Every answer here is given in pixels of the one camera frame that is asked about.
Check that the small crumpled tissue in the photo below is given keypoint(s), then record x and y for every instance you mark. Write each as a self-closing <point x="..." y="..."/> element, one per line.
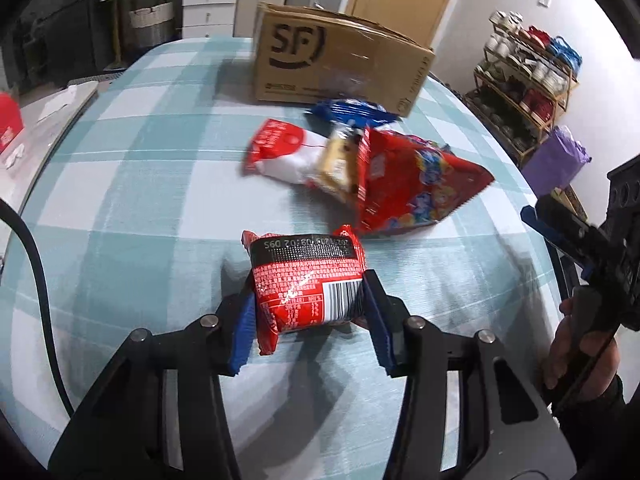
<point x="12" y="155"/>

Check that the wooden shoe rack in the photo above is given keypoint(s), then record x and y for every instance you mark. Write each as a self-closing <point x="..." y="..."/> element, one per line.
<point x="505" y="80"/>

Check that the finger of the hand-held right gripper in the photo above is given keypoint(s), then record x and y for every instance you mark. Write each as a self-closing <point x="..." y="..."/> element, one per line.
<point x="560" y="227"/>

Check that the red gift box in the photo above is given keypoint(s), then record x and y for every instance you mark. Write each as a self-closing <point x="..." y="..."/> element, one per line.
<point x="10" y="120"/>

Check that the red sneakers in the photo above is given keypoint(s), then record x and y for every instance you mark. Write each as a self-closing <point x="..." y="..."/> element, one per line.
<point x="536" y="36"/>

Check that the teal checked tablecloth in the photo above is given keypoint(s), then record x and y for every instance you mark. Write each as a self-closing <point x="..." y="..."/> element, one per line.
<point x="150" y="185"/>

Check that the blue snack packet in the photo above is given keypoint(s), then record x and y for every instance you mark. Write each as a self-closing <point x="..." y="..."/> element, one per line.
<point x="350" y="111"/>

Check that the white tissue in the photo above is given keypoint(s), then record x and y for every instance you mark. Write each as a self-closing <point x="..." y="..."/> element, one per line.
<point x="57" y="102"/>

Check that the brown cardboard box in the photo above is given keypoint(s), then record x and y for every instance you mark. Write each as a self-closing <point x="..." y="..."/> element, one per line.
<point x="320" y="60"/>

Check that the white side table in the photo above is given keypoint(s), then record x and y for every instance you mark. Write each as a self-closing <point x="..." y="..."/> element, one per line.
<point x="45" y="130"/>

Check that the person's right hand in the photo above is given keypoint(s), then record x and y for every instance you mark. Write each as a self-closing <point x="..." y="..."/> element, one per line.
<point x="592" y="365"/>

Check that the person's right forearm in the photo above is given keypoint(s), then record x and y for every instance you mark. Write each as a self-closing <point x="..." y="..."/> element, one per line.
<point x="595" y="425"/>

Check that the large red snack packet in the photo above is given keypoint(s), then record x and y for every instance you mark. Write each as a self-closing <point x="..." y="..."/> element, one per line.
<point x="415" y="185"/>

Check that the white sneakers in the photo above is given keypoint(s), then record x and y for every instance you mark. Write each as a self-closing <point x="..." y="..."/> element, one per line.
<point x="505" y="21"/>

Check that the small red snack packet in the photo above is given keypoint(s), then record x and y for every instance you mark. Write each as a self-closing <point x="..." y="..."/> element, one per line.
<point x="300" y="290"/>

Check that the red and white snack packet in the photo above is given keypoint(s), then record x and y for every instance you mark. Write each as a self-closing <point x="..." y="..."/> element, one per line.
<point x="280" y="150"/>

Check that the woven laundry basket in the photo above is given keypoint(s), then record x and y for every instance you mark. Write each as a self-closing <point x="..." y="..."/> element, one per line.
<point x="150" y="20"/>

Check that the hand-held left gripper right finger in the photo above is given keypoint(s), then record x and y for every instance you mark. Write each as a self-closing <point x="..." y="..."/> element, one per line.
<point x="384" y="345"/>

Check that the clear yellow cake packet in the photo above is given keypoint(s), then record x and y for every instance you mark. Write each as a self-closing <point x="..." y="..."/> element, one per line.
<point x="337" y="160"/>

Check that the white drawer desk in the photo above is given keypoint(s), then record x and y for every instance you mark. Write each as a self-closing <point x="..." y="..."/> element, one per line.
<point x="207" y="5"/>

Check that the purple bag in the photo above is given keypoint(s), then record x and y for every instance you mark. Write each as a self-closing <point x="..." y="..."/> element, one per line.
<point x="555" y="160"/>

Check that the blue sneakers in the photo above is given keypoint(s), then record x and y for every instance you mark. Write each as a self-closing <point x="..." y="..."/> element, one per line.
<point x="565" y="55"/>

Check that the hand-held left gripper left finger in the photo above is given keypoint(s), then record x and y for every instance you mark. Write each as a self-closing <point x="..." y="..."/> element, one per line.
<point x="245" y="330"/>

